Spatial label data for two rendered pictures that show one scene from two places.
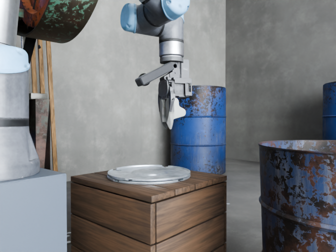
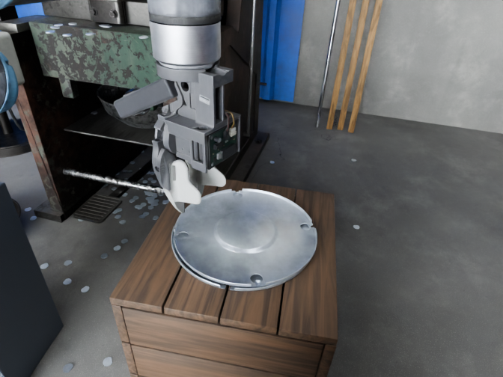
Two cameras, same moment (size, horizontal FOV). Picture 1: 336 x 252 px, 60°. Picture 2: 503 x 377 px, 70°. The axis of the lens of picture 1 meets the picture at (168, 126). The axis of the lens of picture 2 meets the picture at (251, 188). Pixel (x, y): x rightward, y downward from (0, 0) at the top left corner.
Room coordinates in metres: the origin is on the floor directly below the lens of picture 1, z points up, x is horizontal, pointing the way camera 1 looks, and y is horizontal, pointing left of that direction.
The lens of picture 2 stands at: (0.72, -0.40, 0.85)
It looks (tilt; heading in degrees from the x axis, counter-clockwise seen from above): 34 degrees down; 56
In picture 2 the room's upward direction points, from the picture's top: 3 degrees clockwise
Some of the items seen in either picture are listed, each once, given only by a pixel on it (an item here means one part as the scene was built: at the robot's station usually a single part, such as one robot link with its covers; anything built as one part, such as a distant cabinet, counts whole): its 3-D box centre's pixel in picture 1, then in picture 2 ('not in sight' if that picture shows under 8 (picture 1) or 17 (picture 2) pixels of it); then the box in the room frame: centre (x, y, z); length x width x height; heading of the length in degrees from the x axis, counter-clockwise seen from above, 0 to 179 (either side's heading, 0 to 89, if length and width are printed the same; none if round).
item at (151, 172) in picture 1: (149, 172); (245, 230); (1.03, 0.07, 0.36); 0.29 x 0.29 x 0.01
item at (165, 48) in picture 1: (171, 52); (188, 42); (0.89, -0.01, 0.75); 0.08 x 0.08 x 0.05
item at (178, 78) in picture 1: (173, 78); (195, 113); (0.89, -0.02, 0.67); 0.09 x 0.08 x 0.12; 114
